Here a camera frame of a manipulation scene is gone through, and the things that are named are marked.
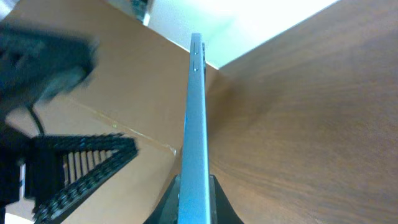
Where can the blue Galaxy S25 smartphone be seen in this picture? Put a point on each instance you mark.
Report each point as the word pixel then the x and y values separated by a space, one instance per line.
pixel 194 197

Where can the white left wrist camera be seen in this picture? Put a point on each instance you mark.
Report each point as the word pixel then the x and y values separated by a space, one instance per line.
pixel 38 63

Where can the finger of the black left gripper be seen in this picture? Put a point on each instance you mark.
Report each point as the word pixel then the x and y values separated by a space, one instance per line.
pixel 62 171

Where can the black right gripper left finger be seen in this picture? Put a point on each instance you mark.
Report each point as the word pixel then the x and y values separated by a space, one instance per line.
pixel 166 211

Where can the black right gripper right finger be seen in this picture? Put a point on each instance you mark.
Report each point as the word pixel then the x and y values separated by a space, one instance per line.
pixel 222 211

